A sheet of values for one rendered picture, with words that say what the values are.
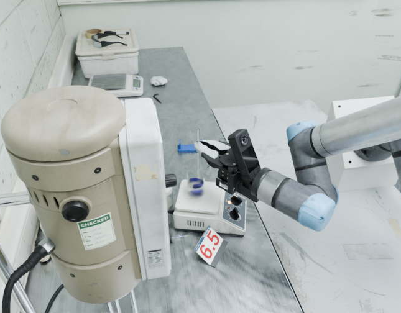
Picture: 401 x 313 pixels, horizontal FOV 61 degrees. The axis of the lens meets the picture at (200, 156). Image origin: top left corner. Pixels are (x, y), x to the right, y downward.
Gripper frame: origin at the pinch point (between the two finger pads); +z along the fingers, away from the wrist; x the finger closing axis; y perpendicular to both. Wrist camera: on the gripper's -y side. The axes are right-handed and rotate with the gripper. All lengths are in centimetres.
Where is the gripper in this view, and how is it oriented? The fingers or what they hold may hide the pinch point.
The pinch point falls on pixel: (199, 141)
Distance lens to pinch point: 86.9
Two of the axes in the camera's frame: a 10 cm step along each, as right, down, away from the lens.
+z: -7.4, -4.1, 5.4
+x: 6.7, -4.5, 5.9
